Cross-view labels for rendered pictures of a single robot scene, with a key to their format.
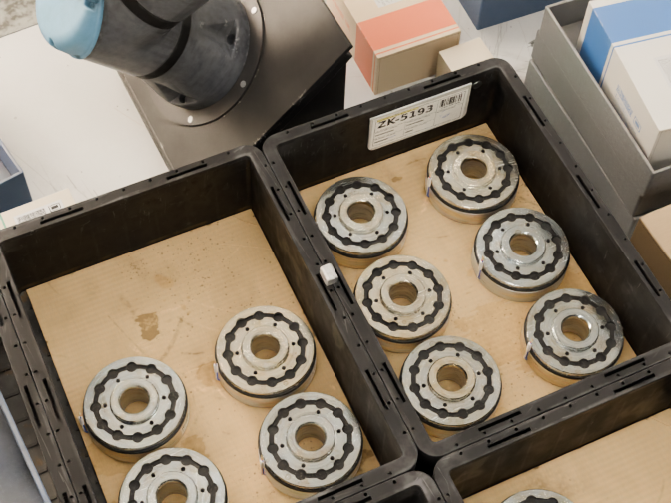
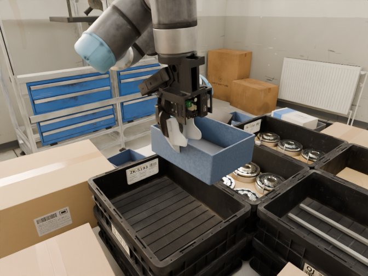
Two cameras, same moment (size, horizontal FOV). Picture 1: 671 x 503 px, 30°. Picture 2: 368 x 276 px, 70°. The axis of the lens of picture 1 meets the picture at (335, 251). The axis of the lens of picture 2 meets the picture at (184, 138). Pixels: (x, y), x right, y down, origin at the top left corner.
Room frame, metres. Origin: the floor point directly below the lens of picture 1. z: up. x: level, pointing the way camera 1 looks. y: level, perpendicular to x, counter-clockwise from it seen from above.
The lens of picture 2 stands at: (-0.19, 0.46, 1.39)
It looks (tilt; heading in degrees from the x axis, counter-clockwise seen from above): 26 degrees down; 348
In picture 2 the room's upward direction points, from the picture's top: straight up
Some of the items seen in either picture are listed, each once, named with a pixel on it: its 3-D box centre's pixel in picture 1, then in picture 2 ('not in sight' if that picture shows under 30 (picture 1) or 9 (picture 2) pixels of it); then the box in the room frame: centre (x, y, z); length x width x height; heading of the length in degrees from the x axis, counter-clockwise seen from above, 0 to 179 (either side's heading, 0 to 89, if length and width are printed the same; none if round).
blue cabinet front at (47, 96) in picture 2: not in sight; (77, 107); (2.23, 0.96, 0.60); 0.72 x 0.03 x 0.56; 120
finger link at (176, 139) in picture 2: not in sight; (178, 138); (0.28, 0.38, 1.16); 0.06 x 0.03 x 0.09; 29
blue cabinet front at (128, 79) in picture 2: not in sight; (149, 91); (2.64, 0.27, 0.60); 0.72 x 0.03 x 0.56; 120
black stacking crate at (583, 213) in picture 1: (461, 268); (280, 148); (0.68, -0.13, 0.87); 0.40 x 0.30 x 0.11; 27
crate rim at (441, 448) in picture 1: (467, 244); (282, 137); (0.68, -0.13, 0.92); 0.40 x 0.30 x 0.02; 27
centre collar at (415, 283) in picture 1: (403, 294); not in sight; (0.65, -0.07, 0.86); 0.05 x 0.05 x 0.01
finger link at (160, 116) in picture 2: not in sight; (167, 115); (0.29, 0.40, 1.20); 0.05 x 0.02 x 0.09; 119
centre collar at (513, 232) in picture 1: (523, 245); (290, 144); (0.71, -0.20, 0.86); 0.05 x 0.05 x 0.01
